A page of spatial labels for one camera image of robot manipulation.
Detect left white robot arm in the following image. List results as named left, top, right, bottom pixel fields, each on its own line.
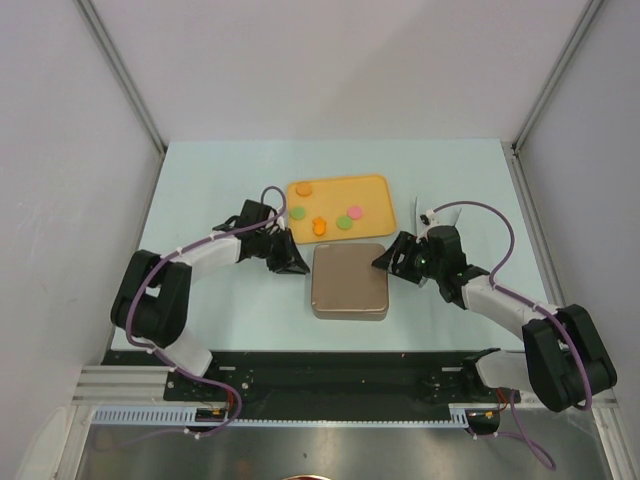
left=110, top=200, right=310, bottom=400

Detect gold tin lid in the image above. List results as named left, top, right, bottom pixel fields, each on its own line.
left=310, top=243, right=389, bottom=305

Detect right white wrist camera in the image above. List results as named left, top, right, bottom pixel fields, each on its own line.
left=418, top=210, right=440, bottom=237

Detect yellow plastic tray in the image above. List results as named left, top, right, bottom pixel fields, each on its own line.
left=286, top=174, right=397, bottom=245

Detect right aluminium frame post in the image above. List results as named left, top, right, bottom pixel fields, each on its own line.
left=511, top=0, right=608, bottom=154

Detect tan biscuit top left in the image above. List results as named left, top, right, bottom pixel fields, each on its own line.
left=294, top=182, right=313, bottom=197

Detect orange fish cookie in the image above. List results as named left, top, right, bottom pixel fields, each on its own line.
left=312, top=217, right=327, bottom=237

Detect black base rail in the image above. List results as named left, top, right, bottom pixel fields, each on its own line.
left=102, top=347, right=521, bottom=421

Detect green cookie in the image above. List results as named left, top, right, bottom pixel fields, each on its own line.
left=289, top=206, right=306, bottom=220
left=336, top=215, right=353, bottom=230

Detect aluminium frame post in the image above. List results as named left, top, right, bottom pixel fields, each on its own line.
left=511, top=0, right=608, bottom=154
left=73, top=0, right=168, bottom=159

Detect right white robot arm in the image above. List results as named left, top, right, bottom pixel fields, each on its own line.
left=372, top=225, right=618, bottom=412

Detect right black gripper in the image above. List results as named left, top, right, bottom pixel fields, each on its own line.
left=372, top=231, right=444, bottom=284

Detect gold cookie tin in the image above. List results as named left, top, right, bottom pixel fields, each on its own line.
left=311, top=301, right=389, bottom=321

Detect left aluminium frame post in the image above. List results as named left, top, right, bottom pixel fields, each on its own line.
left=73, top=0, right=168, bottom=159

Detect green cookie centre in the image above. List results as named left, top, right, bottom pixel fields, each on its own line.
left=336, top=215, right=353, bottom=230

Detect white cable duct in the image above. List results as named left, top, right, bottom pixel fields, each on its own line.
left=92, top=405, right=228, bottom=427

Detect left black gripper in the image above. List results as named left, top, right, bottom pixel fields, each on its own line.
left=255, top=227, right=309, bottom=275

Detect pink sandwich cookie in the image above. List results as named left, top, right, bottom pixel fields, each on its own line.
left=347, top=205, right=364, bottom=220

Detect metal tongs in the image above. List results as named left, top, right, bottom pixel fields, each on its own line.
left=413, top=197, right=462, bottom=238

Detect green cookie left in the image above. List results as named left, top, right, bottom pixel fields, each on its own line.
left=289, top=206, right=306, bottom=220

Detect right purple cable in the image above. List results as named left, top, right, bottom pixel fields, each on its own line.
left=424, top=199, right=596, bottom=471

